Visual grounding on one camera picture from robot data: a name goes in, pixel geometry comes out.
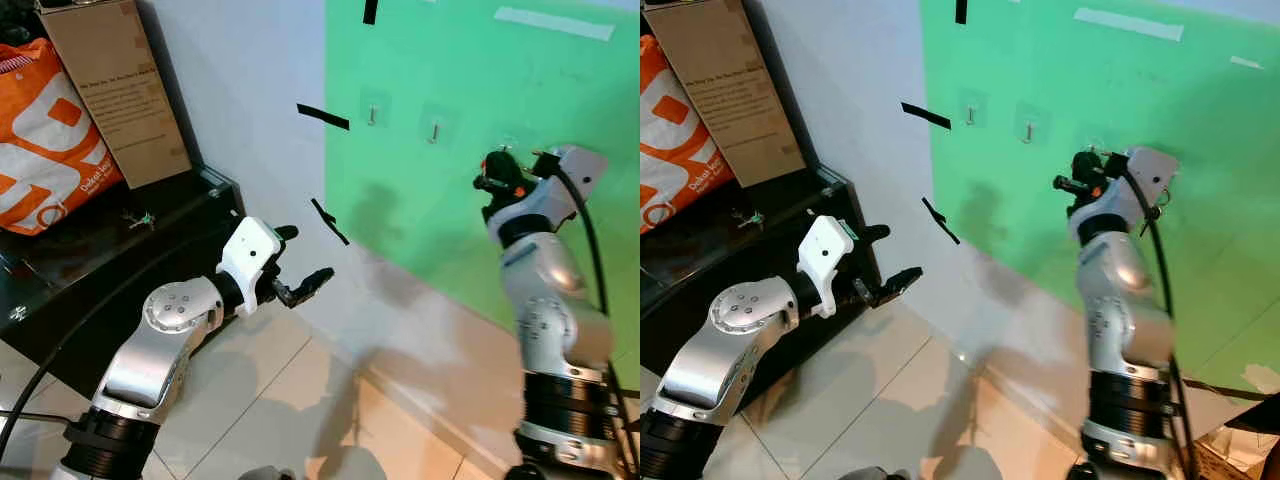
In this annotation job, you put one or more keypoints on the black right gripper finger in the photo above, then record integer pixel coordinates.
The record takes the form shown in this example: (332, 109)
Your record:
(1068, 184)
(500, 159)
(486, 183)
(1086, 159)

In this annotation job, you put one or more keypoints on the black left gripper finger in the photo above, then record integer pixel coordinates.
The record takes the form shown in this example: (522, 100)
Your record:
(286, 233)
(874, 233)
(898, 284)
(310, 285)

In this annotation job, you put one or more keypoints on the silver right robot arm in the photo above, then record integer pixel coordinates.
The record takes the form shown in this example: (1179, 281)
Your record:
(550, 300)
(1120, 300)

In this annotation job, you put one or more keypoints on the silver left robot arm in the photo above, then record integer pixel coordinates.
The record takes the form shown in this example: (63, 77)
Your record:
(150, 350)
(720, 350)

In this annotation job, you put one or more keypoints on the clear adhesive metal hook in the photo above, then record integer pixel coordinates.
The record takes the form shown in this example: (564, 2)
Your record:
(1099, 140)
(970, 114)
(434, 130)
(517, 140)
(1027, 131)
(372, 114)

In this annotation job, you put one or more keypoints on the keys with green red tags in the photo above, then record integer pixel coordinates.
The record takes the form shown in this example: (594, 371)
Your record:
(142, 219)
(748, 219)

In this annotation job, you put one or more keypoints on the black tape strip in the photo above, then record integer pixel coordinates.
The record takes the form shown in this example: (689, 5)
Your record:
(323, 117)
(940, 221)
(926, 116)
(961, 11)
(370, 11)
(329, 221)

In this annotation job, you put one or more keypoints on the long white tape strip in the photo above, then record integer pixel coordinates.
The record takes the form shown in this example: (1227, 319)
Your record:
(1128, 24)
(555, 24)

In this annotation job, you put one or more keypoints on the black glossy cabinet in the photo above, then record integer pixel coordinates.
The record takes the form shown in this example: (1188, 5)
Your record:
(70, 270)
(700, 260)

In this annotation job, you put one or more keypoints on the orange and white bag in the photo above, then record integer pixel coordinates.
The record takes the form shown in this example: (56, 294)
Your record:
(40, 150)
(680, 150)

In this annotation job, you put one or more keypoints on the short white tape strip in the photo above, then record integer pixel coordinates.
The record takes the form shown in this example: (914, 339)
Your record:
(1246, 62)

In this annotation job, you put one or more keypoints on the grey robot foot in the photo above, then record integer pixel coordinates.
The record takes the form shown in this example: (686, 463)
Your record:
(872, 473)
(265, 473)

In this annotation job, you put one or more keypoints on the brown cardboard box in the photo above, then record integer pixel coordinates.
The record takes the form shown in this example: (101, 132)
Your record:
(730, 90)
(120, 100)

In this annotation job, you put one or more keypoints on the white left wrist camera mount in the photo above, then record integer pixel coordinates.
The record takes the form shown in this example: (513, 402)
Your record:
(825, 250)
(250, 250)

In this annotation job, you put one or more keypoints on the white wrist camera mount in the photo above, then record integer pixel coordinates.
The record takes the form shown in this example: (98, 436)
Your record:
(250, 250)
(1150, 170)
(580, 170)
(825, 250)

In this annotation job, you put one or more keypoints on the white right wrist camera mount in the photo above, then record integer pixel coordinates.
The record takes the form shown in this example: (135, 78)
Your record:
(580, 170)
(1150, 170)

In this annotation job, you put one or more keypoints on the green wall sheet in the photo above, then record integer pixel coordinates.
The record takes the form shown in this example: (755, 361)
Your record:
(430, 200)
(1000, 200)

